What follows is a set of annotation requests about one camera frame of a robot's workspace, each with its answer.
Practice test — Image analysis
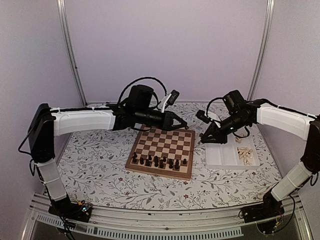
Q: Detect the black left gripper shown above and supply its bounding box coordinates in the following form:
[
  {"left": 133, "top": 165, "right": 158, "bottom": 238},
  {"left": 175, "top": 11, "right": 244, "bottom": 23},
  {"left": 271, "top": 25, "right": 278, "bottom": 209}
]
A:
[{"left": 135, "top": 107, "right": 187, "bottom": 131}]

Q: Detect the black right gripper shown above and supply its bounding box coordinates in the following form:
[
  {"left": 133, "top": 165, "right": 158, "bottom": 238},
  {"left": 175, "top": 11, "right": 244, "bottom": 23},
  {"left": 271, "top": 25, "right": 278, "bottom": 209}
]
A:
[{"left": 201, "top": 112, "right": 250, "bottom": 144}]

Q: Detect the wooden chessboard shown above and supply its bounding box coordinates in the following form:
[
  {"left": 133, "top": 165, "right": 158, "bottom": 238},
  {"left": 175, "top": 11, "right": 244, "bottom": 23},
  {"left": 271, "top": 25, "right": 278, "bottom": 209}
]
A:
[{"left": 125, "top": 125, "right": 196, "bottom": 181}]

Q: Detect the dark chess piece thirteenth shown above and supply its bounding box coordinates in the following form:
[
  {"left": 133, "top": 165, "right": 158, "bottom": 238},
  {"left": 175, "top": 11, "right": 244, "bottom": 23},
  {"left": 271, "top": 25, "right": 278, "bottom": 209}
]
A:
[{"left": 174, "top": 159, "right": 180, "bottom": 170}]

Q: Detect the dark chess piece eleventh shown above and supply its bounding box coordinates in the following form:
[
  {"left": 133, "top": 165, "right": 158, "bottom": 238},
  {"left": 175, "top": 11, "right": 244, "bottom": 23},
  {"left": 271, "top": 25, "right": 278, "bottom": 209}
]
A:
[{"left": 145, "top": 159, "right": 151, "bottom": 167}]

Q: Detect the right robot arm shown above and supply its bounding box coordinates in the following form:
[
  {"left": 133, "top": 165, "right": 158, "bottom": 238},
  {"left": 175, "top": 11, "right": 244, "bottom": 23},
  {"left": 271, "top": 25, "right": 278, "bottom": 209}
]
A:
[{"left": 196, "top": 90, "right": 320, "bottom": 218}]

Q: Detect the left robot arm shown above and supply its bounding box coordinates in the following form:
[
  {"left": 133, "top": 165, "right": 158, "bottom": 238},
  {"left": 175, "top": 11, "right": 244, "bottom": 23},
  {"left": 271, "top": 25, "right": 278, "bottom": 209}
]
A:
[{"left": 18, "top": 84, "right": 187, "bottom": 217}]

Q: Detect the light chess pieces pile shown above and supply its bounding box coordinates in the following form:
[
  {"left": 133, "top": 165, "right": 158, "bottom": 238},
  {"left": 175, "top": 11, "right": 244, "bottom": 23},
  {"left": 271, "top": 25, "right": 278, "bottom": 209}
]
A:
[{"left": 237, "top": 146, "right": 255, "bottom": 166}]

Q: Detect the white divided plastic tray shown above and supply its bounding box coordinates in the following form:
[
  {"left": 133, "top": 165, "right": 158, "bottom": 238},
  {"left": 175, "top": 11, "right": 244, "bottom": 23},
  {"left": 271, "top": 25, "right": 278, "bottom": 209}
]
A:
[{"left": 205, "top": 134, "right": 260, "bottom": 170}]

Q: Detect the floral patterned table mat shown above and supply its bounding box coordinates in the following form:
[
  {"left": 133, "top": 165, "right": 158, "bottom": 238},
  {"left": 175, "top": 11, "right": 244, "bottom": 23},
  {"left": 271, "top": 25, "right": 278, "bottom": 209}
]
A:
[{"left": 49, "top": 100, "right": 286, "bottom": 210}]

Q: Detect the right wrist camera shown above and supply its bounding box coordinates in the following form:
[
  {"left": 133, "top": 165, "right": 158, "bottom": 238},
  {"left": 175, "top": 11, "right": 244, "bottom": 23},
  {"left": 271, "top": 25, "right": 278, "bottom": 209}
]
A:
[{"left": 196, "top": 110, "right": 221, "bottom": 125}]

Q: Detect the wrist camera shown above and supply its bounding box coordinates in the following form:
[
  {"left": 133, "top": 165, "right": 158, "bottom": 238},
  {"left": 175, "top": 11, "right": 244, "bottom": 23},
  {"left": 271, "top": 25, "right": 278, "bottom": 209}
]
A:
[
  {"left": 196, "top": 110, "right": 221, "bottom": 125},
  {"left": 160, "top": 89, "right": 180, "bottom": 113}
]

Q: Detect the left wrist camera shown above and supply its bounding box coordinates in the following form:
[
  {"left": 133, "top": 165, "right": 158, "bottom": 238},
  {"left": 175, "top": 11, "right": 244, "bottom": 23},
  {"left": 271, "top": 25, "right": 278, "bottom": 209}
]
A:
[{"left": 160, "top": 89, "right": 180, "bottom": 113}]

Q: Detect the right black cable loop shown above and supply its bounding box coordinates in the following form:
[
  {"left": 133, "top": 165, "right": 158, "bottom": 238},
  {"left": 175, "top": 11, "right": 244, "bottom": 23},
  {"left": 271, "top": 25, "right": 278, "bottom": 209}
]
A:
[{"left": 205, "top": 96, "right": 226, "bottom": 118}]

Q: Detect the black cable loop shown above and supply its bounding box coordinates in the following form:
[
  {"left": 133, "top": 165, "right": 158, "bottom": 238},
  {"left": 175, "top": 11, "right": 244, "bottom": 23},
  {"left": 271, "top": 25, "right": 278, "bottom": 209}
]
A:
[
  {"left": 205, "top": 96, "right": 226, "bottom": 118},
  {"left": 117, "top": 76, "right": 168, "bottom": 106}
]

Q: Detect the left black cable loop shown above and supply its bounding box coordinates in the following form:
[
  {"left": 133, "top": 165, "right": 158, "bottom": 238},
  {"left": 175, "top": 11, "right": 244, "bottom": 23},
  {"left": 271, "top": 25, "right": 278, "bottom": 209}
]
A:
[{"left": 117, "top": 76, "right": 168, "bottom": 106}]

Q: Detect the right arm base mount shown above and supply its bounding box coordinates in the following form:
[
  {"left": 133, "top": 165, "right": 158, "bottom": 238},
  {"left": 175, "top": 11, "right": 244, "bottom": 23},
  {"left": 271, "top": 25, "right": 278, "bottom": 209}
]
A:
[{"left": 238, "top": 191, "right": 285, "bottom": 235}]

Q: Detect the right aluminium frame post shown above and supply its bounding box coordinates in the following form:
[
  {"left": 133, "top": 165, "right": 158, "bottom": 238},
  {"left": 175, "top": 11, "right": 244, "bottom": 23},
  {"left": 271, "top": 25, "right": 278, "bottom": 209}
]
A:
[{"left": 247, "top": 0, "right": 275, "bottom": 101}]

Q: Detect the aluminium frame post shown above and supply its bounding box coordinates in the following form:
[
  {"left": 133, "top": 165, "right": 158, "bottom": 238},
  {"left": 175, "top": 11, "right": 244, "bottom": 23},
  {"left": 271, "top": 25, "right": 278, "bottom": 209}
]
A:
[
  {"left": 247, "top": 0, "right": 275, "bottom": 101},
  {"left": 56, "top": 0, "right": 88, "bottom": 106}
]

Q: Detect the front aluminium rail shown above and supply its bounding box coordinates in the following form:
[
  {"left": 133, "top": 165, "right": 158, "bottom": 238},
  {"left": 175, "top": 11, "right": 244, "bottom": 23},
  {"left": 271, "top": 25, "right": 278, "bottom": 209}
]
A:
[{"left": 21, "top": 193, "right": 314, "bottom": 240}]

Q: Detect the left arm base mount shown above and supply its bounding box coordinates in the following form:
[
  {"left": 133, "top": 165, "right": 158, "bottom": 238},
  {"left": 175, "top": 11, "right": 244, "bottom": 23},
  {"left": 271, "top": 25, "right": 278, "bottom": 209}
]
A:
[{"left": 48, "top": 195, "right": 93, "bottom": 223}]

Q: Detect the left aluminium frame post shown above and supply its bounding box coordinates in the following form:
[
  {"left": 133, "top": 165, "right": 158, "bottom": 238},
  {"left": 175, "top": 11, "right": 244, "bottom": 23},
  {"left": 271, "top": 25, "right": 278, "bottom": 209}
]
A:
[{"left": 56, "top": 0, "right": 88, "bottom": 106}]

